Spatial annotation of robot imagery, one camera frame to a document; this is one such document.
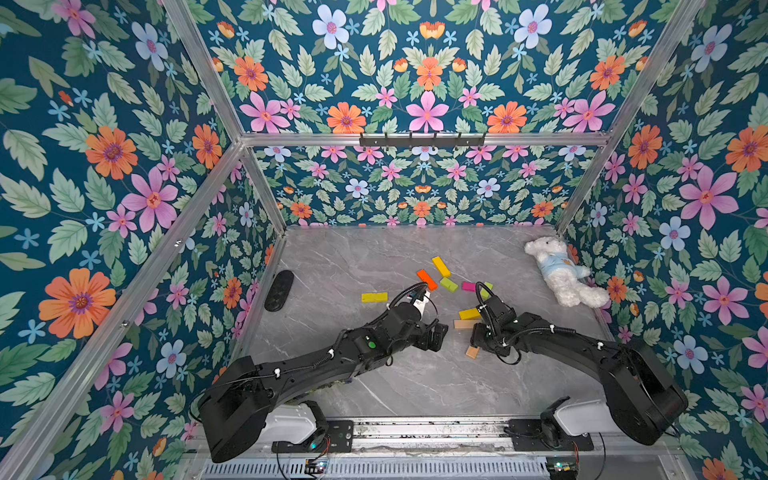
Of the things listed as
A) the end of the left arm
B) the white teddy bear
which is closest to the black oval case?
the end of the left arm

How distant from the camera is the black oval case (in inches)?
38.4

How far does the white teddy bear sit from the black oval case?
2.87ft

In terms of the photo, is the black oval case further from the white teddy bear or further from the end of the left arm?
the white teddy bear

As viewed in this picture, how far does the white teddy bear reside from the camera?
916 mm
